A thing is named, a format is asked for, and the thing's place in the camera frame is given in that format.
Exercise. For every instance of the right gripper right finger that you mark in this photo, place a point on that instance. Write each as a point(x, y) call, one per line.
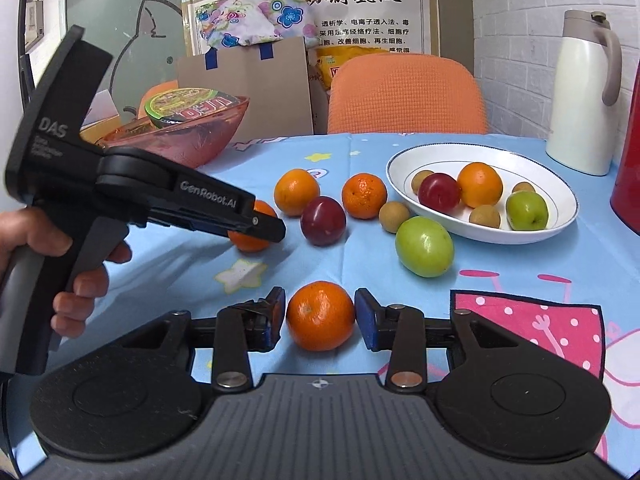
point(406, 332)

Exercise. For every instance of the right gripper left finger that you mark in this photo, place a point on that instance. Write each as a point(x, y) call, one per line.
point(251, 326)

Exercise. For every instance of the small front mandarin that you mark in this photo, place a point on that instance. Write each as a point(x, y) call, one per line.
point(320, 316)

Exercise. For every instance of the large green jujube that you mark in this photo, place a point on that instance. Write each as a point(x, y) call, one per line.
point(424, 247)

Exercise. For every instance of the dark red plum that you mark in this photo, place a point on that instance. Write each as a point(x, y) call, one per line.
point(323, 221)

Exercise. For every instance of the large orange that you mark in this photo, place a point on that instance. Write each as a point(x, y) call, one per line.
point(480, 185)

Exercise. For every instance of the person's left hand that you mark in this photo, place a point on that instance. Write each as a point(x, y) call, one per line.
point(31, 227)

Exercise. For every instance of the instant noodle bowl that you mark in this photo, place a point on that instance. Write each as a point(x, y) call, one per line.
point(179, 105)

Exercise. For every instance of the brown longan on table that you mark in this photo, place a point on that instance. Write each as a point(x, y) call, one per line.
point(392, 215)

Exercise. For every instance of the red plum in plate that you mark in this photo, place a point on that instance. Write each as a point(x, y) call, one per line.
point(440, 192)

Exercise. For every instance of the back left orange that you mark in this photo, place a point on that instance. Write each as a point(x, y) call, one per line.
point(294, 191)

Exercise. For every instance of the longan in plate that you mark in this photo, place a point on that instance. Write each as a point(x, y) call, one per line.
point(486, 215)
point(418, 179)
point(523, 187)

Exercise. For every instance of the longan in plate back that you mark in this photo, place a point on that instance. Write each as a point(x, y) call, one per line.
point(418, 179)

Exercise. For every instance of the green jujube in plate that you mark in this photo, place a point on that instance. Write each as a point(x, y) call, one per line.
point(527, 211)

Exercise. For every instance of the blue cartoon tablecloth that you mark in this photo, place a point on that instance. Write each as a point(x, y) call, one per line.
point(594, 261)

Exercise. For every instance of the longan in plate right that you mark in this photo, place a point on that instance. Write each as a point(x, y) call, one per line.
point(523, 187)

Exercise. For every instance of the white oval plate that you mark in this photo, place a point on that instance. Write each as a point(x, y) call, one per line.
point(449, 158)

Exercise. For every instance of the brown cardboard box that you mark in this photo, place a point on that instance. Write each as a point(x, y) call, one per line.
point(274, 77)

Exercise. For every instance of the orange chair backrest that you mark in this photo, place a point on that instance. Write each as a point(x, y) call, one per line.
point(405, 93)

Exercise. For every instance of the floral cloth bundle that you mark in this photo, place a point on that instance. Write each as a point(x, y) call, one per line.
point(244, 23)

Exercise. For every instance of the red thermos jug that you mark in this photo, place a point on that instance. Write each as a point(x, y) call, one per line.
point(625, 198)

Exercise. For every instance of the white thermos jug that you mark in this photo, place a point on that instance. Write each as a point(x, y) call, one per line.
point(584, 108)

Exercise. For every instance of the yellow snack bag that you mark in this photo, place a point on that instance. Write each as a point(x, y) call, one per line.
point(330, 58)

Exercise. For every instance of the wall poster with text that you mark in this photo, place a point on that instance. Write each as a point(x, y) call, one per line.
point(396, 25)

